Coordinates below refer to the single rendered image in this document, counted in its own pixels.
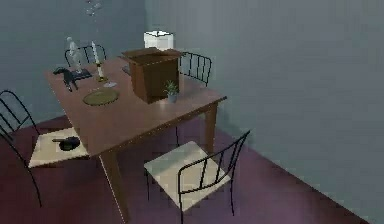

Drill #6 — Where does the white candle on brass holder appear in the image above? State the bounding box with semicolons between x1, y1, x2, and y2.
91;40;109;83

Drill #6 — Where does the dark blue book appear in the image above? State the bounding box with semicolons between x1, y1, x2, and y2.
71;68;93;82

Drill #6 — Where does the round olive green plate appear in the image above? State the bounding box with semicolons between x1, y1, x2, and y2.
82;88;120;107

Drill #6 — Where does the black horse figurine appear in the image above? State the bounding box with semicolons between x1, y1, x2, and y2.
52;66;80;93

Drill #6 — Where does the brown wooden dining table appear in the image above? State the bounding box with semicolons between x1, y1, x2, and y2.
44;54;228;224

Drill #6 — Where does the black frying pan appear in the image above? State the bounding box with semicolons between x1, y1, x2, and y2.
51;135;81;152

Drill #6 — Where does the clear glass bottle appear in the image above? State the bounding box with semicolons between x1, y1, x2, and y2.
65;36;83;72

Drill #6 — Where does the black wire chair cream seat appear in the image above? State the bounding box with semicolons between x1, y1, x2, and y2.
0;89;90;208
64;44;107;68
143;129;251;224
179;51;213;88

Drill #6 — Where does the small potted green plant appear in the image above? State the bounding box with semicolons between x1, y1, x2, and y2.
163;79;180;104

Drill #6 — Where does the brown cardboard box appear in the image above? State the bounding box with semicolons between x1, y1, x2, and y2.
119;47;184;105

